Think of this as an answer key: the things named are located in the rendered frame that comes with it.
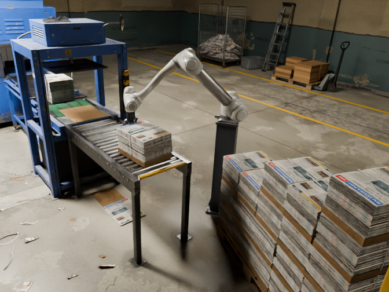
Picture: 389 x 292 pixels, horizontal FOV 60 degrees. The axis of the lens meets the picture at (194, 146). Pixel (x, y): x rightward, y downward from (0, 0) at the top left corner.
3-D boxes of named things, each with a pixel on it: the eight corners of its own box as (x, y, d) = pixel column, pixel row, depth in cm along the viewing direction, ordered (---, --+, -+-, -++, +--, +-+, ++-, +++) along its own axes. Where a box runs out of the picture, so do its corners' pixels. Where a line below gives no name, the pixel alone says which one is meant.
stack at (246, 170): (251, 225, 334) (262, 149, 298) (333, 327, 235) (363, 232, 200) (215, 232, 321) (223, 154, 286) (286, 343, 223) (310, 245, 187)
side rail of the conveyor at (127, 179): (140, 193, 254) (140, 179, 249) (134, 196, 251) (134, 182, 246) (70, 135, 345) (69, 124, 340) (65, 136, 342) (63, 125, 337)
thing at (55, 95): (76, 99, 412) (73, 78, 401) (51, 103, 394) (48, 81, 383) (63, 92, 438) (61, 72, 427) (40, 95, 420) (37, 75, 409)
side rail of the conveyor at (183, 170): (191, 174, 284) (192, 161, 279) (186, 175, 281) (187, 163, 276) (114, 125, 375) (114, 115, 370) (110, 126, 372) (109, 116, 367)
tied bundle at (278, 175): (304, 182, 250) (310, 155, 240) (331, 205, 225) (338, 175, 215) (259, 190, 238) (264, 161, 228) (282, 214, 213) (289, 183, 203)
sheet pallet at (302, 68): (328, 86, 860) (333, 63, 836) (310, 90, 810) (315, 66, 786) (289, 76, 942) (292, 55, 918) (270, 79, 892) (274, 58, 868)
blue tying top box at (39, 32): (106, 42, 348) (105, 22, 339) (47, 46, 312) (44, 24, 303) (87, 37, 378) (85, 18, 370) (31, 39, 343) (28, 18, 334)
